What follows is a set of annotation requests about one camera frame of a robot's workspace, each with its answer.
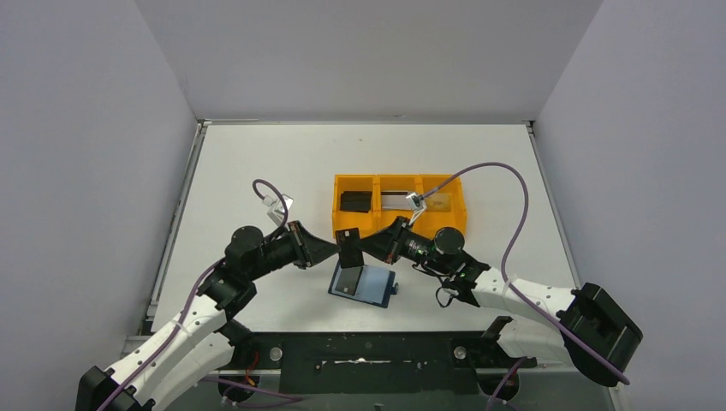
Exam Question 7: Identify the black credit card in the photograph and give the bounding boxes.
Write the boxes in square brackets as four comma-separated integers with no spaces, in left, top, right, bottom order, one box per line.
[333,266,363,296]
[335,228,365,269]

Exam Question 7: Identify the blue leather card holder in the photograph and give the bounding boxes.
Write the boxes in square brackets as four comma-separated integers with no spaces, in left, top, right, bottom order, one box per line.
[328,265,399,308]

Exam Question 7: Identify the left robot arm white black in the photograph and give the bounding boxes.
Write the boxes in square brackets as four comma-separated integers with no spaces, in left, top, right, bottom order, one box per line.
[75,221,339,410]

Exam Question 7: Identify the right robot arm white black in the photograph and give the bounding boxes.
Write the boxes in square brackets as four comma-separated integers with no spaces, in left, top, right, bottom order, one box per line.
[358,217,643,387]

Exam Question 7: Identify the black card in bin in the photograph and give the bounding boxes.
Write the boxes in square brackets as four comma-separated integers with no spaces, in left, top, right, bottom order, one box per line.
[338,190,372,213]

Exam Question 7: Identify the gold card in bin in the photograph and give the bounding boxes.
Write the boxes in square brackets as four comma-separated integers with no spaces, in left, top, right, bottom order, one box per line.
[425,193,452,212]

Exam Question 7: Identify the orange three-compartment bin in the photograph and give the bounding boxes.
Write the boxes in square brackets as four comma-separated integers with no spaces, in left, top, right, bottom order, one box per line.
[331,174,467,238]

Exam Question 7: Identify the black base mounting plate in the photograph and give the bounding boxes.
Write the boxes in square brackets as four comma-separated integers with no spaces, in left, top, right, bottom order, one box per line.
[220,331,516,395]

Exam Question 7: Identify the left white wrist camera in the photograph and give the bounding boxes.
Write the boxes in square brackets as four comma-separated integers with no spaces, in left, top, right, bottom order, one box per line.
[262,195,287,225]

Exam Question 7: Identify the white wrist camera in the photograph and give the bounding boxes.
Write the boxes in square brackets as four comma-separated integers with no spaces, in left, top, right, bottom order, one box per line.
[262,195,287,225]
[406,192,427,227]

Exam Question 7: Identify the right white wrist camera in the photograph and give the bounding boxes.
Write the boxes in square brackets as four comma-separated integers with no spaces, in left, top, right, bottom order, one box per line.
[406,192,427,227]

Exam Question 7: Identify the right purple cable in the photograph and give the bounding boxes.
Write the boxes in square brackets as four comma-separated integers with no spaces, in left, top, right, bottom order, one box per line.
[420,162,632,411]

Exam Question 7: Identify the purple cable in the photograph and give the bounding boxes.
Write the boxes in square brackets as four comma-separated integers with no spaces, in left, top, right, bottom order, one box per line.
[420,162,632,411]
[93,179,310,411]

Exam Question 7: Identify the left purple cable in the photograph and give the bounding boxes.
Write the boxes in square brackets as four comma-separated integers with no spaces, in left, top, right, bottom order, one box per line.
[93,179,310,411]

